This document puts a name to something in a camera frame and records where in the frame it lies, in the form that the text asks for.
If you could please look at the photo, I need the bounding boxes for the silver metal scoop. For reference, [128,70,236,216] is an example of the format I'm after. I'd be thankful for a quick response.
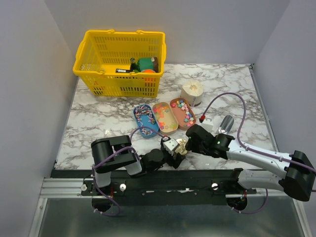
[217,115,234,134]

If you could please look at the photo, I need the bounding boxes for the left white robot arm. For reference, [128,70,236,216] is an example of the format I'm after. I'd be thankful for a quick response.
[91,135,187,195]

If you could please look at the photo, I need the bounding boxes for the pink tray of star candies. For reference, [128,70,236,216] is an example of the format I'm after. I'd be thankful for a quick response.
[170,97,197,130]

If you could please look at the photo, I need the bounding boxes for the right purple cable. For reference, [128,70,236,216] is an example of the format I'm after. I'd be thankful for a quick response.
[198,92,316,215]

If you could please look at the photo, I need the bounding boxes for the blue tray of striped candies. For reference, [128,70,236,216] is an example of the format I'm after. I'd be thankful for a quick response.
[133,104,159,138]

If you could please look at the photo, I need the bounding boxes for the black rectangular pack in basket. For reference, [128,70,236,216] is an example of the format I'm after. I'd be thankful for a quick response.
[116,69,133,73]

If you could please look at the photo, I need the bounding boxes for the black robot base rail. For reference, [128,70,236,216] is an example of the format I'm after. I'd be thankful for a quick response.
[50,169,257,207]

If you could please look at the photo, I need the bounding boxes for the green box in basket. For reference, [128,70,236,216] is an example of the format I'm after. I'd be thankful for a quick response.
[137,57,158,73]

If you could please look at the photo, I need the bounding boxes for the aluminium frame rail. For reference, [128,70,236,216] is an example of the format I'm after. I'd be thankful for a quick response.
[39,178,83,198]

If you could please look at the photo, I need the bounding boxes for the wrapped toilet paper roll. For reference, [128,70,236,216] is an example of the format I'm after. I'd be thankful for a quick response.
[180,79,204,107]

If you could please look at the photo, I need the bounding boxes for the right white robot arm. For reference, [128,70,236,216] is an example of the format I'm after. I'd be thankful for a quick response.
[186,124,316,201]

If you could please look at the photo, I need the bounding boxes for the yellow plastic shopping basket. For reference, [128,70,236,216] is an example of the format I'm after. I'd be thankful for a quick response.
[73,30,166,98]

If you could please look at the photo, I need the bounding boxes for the gold rimmed jar lid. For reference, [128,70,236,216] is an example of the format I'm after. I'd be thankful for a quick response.
[175,138,188,156]

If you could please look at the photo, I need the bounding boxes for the orange ball in basket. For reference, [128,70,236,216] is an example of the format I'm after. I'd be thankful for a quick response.
[142,69,155,74]

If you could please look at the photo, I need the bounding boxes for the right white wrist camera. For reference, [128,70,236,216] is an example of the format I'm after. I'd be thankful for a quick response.
[200,118,214,132]

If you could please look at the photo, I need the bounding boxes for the beige tray of gummy candies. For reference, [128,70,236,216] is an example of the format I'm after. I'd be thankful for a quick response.
[153,102,179,135]

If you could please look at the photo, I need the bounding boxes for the green glass bottle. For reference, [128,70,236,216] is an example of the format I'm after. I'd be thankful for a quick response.
[130,58,139,73]

